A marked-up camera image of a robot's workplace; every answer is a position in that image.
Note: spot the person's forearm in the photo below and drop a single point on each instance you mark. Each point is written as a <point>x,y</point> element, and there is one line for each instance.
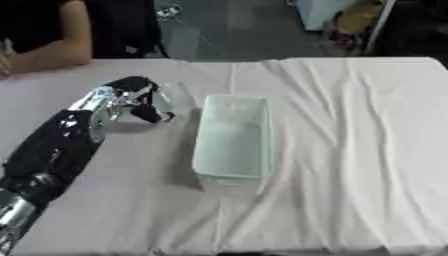
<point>55,56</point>

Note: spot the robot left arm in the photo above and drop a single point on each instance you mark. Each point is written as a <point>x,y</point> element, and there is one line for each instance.
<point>49,153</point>

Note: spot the black chair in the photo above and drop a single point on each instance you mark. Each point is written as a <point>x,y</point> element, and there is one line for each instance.
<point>123,26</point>

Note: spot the white pole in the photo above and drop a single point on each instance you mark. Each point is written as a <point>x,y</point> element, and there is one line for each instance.
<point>378,23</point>

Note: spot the pale translucent plastic box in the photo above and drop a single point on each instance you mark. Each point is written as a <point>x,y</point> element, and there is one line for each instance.
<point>233,143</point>

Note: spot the person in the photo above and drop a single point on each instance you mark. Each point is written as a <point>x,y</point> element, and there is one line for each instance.
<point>35,23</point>

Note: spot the yellow and pink bag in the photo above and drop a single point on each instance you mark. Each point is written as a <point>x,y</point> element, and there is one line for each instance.
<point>350,28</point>

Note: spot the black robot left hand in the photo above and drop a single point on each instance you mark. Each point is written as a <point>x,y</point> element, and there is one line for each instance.
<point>135,84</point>

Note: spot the clear plastic bottle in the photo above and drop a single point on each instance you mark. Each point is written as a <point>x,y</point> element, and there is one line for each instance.
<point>178,98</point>

